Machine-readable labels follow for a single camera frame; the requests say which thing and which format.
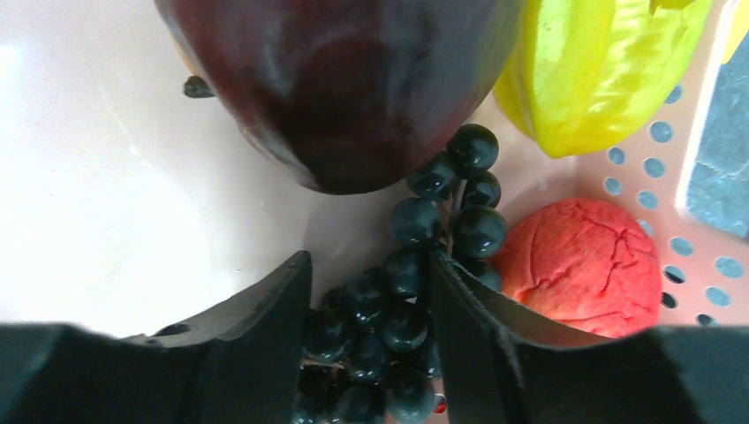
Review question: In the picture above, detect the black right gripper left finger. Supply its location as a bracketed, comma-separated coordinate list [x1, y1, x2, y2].
[1, 251, 312, 423]

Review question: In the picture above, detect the dark red apple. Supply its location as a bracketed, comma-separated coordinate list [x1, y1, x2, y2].
[156, 0, 524, 195]

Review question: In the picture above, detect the yellow star fruit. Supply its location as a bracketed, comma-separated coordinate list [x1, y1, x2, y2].
[494, 0, 712, 158]

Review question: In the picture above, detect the black grape bunch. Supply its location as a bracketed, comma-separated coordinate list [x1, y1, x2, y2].
[292, 124, 509, 423]

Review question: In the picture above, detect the small red apple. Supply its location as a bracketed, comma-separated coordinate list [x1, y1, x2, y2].
[488, 198, 662, 338]

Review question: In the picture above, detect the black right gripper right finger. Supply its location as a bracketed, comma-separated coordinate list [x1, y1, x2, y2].
[430, 251, 748, 423]

